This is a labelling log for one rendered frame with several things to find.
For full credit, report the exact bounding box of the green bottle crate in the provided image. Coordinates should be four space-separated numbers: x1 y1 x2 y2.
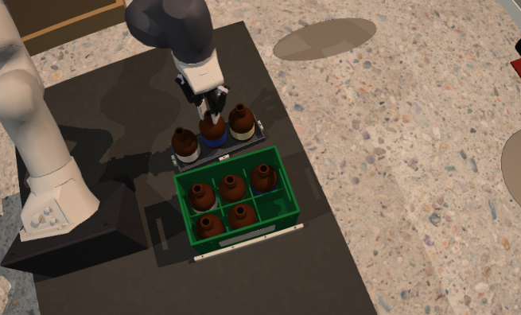
178 146 300 255

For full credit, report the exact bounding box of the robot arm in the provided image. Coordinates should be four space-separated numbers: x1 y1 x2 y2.
0 0 224 242

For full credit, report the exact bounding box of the brown glass bottle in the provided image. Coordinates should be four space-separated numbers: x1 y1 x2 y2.
250 164 278 196
227 203 256 231
171 127 201 165
199 109 227 150
218 174 247 205
228 103 255 142
188 183 219 214
196 213 226 240

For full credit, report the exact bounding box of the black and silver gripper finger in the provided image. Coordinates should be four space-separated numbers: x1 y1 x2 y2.
203 86 230 124
175 72 207 120

